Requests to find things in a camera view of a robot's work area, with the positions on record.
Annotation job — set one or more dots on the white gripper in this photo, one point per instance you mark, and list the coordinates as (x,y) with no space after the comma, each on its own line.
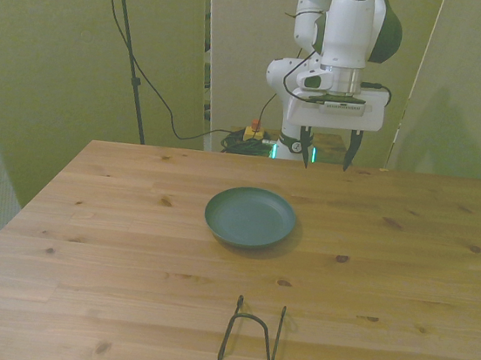
(335,119)

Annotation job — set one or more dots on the dark green round plate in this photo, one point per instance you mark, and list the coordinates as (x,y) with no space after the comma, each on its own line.
(249,218)

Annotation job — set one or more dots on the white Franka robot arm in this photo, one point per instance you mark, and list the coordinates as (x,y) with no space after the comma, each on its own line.
(347,26)

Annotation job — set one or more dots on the yellow emergency stop box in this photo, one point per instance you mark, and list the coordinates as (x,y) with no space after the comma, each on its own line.
(252,134)

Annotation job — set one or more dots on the black thin tripod pole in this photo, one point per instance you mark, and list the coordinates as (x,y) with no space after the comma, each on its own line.
(136,84)

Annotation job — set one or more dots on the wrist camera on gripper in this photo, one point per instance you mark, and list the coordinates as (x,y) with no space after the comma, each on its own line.
(341,108)

